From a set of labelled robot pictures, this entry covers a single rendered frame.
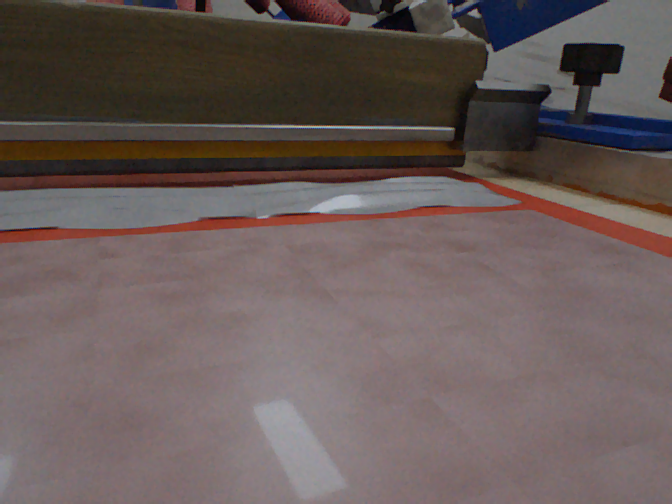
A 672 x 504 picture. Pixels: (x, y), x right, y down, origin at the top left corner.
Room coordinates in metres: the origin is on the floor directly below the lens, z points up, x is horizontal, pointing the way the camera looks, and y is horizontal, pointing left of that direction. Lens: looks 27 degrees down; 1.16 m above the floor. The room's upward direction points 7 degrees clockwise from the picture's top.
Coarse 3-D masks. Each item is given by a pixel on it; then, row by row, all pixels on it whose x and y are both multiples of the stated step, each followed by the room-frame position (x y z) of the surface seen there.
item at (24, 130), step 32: (0, 128) 0.26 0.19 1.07; (32, 128) 0.27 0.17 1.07; (64, 128) 0.28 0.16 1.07; (96, 128) 0.28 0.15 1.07; (128, 128) 0.29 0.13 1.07; (160, 128) 0.30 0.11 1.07; (192, 128) 0.31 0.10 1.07; (224, 128) 0.32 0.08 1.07; (256, 128) 0.33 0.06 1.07; (288, 128) 0.33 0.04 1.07; (320, 128) 0.34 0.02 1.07; (352, 128) 0.35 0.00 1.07; (384, 128) 0.36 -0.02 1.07; (416, 128) 0.38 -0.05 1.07; (448, 128) 0.39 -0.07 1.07
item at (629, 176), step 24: (552, 144) 0.41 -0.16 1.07; (576, 144) 0.39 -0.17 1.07; (600, 144) 0.38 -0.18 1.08; (504, 168) 0.45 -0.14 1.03; (528, 168) 0.42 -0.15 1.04; (552, 168) 0.40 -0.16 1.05; (576, 168) 0.38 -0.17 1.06; (600, 168) 0.36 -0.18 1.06; (624, 168) 0.35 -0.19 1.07; (648, 168) 0.33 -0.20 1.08; (600, 192) 0.36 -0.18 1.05; (624, 192) 0.34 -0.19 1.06; (648, 192) 0.33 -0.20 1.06
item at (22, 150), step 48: (0, 144) 0.28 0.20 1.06; (48, 144) 0.29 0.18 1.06; (96, 144) 0.30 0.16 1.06; (144, 144) 0.32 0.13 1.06; (192, 144) 0.33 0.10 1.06; (240, 144) 0.34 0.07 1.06; (288, 144) 0.36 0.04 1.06; (336, 144) 0.37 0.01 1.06; (384, 144) 0.39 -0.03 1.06; (432, 144) 0.41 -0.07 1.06
